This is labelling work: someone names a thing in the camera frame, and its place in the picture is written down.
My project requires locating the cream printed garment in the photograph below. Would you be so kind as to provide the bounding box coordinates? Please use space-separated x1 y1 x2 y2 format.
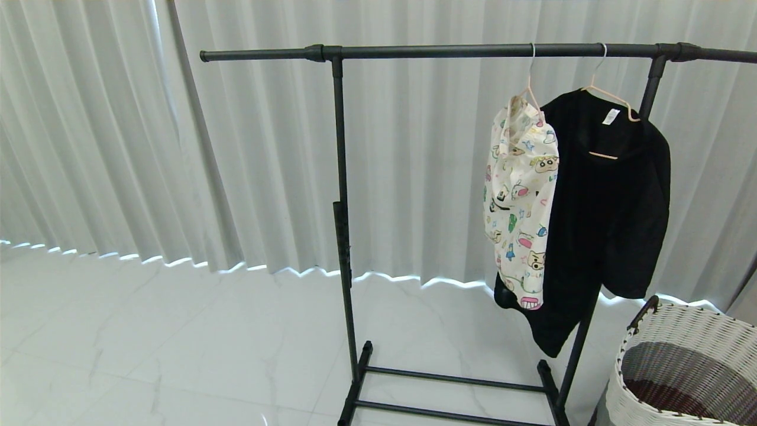
483 95 561 311

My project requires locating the pink clothes hanger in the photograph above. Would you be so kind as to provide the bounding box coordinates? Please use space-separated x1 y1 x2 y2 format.
581 43 642 160
506 43 544 154

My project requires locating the black garment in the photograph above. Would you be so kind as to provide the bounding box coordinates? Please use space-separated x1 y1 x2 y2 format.
493 89 672 358

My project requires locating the black clothes rack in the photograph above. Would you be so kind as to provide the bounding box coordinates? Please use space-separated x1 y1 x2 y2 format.
199 41 757 426

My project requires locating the white laundry basket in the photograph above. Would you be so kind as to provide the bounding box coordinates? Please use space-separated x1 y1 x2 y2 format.
603 295 757 426

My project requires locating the white curtain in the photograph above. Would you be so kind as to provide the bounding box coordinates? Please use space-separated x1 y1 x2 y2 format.
0 0 757 311

